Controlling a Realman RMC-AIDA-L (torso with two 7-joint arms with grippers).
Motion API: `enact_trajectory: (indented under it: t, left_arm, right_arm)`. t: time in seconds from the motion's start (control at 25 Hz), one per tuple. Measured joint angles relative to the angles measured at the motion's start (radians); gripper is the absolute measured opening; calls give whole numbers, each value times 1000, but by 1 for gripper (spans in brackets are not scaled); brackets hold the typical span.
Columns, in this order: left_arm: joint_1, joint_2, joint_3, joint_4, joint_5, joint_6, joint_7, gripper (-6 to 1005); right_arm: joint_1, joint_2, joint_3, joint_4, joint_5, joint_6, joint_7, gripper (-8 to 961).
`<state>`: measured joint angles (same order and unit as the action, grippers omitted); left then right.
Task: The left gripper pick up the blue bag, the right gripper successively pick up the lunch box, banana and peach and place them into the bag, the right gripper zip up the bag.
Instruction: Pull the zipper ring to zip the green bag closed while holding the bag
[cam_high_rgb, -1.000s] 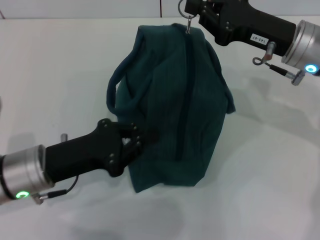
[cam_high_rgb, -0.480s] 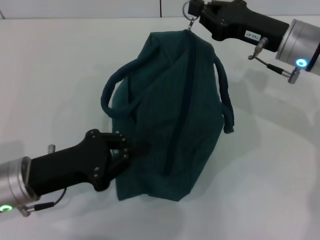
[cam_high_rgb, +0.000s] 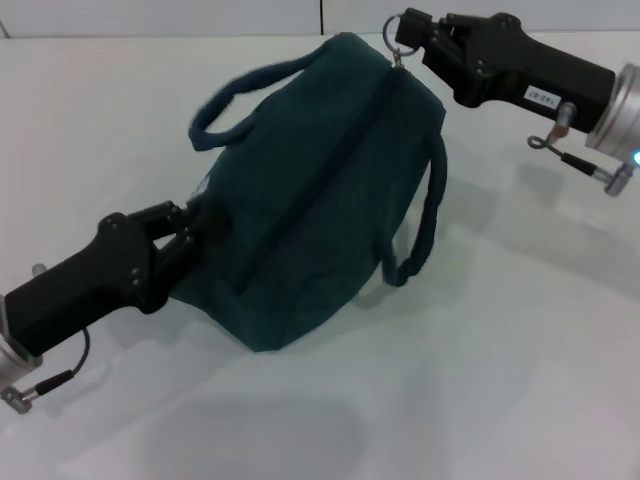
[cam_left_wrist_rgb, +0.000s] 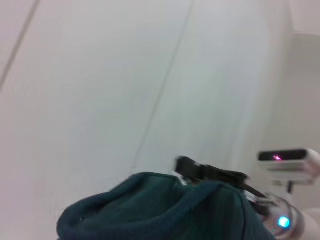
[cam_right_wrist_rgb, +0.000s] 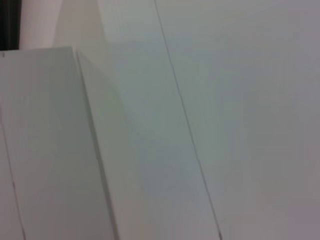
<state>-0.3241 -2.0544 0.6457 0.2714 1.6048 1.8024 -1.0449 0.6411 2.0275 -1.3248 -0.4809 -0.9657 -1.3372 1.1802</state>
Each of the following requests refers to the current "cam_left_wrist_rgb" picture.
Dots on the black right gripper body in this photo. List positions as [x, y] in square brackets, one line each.
[255, 191]

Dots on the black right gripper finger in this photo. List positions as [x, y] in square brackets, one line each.
[205, 171]

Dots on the dark teal insulated lunch bag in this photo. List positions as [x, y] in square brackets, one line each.
[155, 210]

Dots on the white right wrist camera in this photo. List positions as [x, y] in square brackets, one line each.
[287, 162]

